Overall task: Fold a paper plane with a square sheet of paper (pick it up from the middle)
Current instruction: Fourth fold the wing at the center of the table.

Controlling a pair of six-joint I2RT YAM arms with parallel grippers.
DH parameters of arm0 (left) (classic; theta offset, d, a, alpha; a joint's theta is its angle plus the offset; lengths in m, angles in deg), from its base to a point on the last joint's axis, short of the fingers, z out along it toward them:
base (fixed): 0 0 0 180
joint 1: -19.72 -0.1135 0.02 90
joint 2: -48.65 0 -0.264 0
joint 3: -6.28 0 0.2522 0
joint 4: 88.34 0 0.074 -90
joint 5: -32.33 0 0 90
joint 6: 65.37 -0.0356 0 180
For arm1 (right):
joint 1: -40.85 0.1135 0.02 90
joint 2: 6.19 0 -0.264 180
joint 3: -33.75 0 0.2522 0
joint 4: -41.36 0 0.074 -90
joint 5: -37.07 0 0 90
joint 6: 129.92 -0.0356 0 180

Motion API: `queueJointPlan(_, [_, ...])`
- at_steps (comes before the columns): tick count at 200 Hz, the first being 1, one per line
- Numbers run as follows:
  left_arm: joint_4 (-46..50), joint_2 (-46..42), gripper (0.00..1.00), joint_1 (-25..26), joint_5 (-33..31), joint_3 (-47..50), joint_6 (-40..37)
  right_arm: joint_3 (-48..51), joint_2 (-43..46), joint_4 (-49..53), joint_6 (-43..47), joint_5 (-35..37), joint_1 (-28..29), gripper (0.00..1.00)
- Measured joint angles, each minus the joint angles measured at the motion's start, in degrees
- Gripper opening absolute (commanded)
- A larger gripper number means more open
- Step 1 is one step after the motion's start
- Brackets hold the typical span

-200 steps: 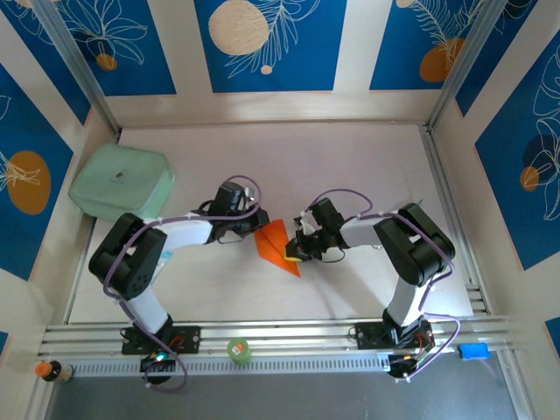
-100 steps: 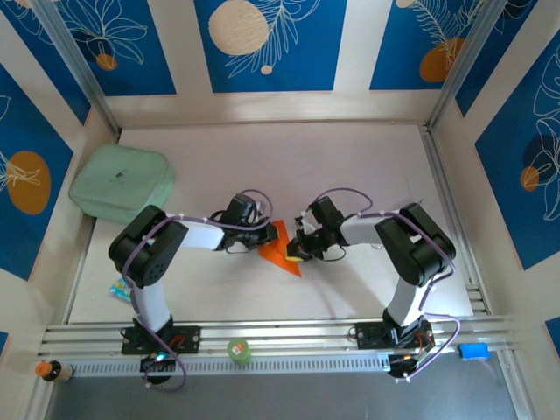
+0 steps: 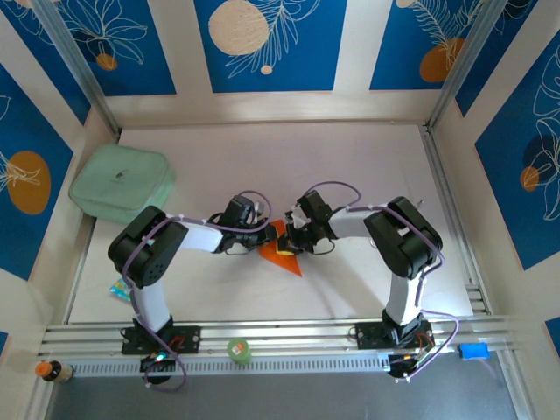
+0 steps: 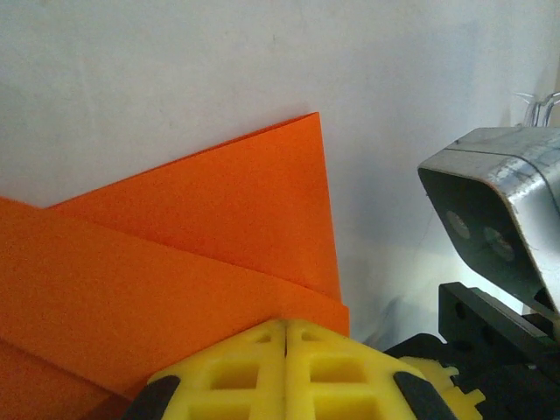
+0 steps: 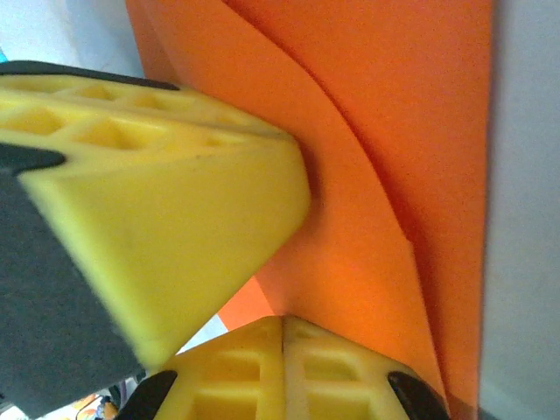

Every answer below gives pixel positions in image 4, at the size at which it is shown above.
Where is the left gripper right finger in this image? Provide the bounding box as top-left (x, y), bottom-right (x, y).
top-left (283, 318), bottom-right (459, 420)

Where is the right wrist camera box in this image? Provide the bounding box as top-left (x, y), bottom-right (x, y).
top-left (417, 126), bottom-right (560, 316)

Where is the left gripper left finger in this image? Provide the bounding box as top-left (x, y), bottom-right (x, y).
top-left (125, 318), bottom-right (288, 420)

